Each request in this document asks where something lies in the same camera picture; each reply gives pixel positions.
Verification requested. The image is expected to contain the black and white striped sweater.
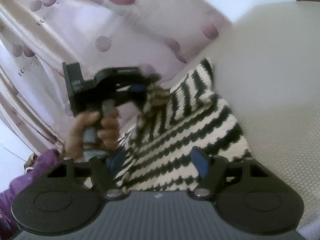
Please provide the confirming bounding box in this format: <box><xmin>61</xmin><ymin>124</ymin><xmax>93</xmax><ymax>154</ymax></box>
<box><xmin>114</xmin><ymin>57</ymin><xmax>253</xmax><ymax>193</ymax></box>

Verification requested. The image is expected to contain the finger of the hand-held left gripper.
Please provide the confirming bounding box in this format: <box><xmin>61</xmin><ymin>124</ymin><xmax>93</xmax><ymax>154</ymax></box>
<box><xmin>124</xmin><ymin>67</ymin><xmax>161</xmax><ymax>98</ymax></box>

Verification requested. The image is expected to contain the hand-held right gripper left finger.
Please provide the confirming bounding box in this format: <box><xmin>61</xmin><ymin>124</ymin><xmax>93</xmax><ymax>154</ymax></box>
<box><xmin>47</xmin><ymin>149</ymin><xmax>127</xmax><ymax>201</ymax></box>

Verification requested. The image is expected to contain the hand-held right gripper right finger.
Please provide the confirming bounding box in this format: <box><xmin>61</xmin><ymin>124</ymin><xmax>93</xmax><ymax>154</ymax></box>
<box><xmin>190</xmin><ymin>146</ymin><xmax>272</xmax><ymax>201</ymax></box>

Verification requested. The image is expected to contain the person's left forearm purple sleeve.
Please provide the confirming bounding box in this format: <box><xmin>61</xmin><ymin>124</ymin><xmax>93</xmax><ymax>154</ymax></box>
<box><xmin>0</xmin><ymin>149</ymin><xmax>66</xmax><ymax>239</ymax></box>

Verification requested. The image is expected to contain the person's left hand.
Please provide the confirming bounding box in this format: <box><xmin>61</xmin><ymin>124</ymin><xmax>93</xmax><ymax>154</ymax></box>
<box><xmin>65</xmin><ymin>110</ymin><xmax>120</xmax><ymax>164</ymax></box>

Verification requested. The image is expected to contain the pink dotted curtain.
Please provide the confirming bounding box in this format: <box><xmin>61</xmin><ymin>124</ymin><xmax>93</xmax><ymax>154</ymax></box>
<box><xmin>0</xmin><ymin>0</ymin><xmax>233</xmax><ymax>162</ymax></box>

